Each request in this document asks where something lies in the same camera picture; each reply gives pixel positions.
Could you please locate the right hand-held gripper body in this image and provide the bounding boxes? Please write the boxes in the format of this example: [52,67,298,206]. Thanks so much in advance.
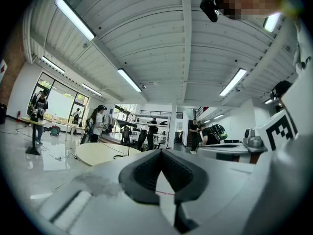
[243,65,313,235]

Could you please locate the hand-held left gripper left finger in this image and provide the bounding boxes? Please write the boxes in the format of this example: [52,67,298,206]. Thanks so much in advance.
[40,148,177,235]

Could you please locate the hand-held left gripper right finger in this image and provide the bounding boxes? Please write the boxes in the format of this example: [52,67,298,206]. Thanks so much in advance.
[161,148,269,235]

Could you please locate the person's head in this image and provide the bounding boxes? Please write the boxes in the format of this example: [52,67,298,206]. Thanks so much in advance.
[215,0,284,21]

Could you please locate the white table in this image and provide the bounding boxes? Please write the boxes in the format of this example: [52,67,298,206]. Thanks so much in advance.
[197,142,250,162]

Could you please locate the round cream table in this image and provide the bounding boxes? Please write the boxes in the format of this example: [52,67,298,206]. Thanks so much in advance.
[75,142,143,167]

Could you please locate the green and black backpack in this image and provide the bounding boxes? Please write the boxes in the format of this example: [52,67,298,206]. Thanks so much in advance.
[210,124,228,141]

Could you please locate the black office chair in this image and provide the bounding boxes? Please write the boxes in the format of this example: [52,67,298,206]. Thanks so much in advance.
[135,129,148,152]

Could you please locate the white column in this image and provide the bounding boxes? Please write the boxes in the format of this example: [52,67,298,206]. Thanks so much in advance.
[170,101,178,149]

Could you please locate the large glass window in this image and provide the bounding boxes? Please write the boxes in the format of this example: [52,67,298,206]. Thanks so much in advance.
[33,71,90,133]

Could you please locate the long ceiling light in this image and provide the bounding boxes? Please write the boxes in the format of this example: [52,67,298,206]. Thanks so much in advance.
[219,68,247,97]
[117,68,143,93]
[81,83,103,97]
[41,55,66,74]
[54,0,96,42]

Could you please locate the black bin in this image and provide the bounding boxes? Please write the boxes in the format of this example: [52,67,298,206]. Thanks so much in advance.
[0,103,8,125]

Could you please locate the pedestal standing desk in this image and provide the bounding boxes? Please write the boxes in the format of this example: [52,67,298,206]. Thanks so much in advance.
[20,116,47,156]

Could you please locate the red and white wall sign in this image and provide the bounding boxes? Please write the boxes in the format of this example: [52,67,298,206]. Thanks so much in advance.
[0,58,8,83]

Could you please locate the black head-worn camera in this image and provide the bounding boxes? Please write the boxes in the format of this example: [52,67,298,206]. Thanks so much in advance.
[200,0,224,23]

